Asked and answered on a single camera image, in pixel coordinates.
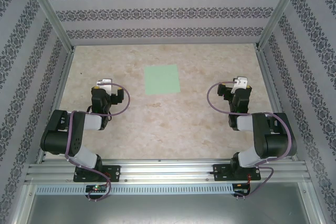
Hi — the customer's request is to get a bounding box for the circuit board with blue light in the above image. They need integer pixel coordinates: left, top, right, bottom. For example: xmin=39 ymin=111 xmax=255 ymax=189
xmin=234 ymin=183 xmax=250 ymax=193

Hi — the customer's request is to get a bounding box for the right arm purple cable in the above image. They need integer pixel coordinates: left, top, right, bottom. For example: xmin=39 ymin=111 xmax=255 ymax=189
xmin=206 ymin=81 xmax=292 ymax=201

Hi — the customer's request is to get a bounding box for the long aluminium mounting rail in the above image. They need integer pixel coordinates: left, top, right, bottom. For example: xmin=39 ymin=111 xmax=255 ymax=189
xmin=25 ymin=158 xmax=312 ymax=183

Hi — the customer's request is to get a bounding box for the grey sheet metal tray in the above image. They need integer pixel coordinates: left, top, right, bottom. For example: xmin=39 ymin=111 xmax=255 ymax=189
xmin=25 ymin=194 xmax=312 ymax=224

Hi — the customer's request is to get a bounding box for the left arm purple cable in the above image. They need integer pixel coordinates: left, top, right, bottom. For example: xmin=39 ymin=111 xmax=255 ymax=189
xmin=65 ymin=82 xmax=131 ymax=203

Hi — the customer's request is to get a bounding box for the aluminium frame post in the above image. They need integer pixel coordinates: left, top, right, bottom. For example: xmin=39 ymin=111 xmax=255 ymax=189
xmin=256 ymin=0 xmax=307 ymax=51
xmin=22 ymin=0 xmax=76 ymax=51

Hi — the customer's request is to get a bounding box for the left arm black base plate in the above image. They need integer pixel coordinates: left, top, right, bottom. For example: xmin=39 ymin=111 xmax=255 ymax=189
xmin=73 ymin=165 xmax=121 ymax=183

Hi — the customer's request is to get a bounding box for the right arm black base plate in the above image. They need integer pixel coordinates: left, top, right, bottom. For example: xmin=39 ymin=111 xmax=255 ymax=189
xmin=213 ymin=163 xmax=262 ymax=182

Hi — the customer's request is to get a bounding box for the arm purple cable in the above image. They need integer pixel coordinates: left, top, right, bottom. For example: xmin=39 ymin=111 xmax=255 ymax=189
xmin=65 ymin=82 xmax=131 ymax=203
xmin=206 ymin=81 xmax=292 ymax=201

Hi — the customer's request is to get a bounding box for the aluminium table side rail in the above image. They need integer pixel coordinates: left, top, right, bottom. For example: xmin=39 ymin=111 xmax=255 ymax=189
xmin=256 ymin=49 xmax=299 ymax=162
xmin=35 ymin=49 xmax=76 ymax=164

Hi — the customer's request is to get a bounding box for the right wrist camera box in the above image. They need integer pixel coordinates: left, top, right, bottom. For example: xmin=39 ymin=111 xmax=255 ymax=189
xmin=233 ymin=76 xmax=249 ymax=90

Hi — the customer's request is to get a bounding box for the light green paper sheet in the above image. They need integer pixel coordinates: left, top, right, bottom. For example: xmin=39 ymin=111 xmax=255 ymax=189
xmin=143 ymin=64 xmax=181 ymax=95

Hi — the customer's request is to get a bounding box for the circuit board with green light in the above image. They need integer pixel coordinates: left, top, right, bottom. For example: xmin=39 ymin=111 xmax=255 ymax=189
xmin=85 ymin=185 xmax=108 ymax=194

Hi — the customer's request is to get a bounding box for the slotted grey cable duct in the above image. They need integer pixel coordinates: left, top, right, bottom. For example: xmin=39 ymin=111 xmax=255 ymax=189
xmin=35 ymin=184 xmax=235 ymax=196

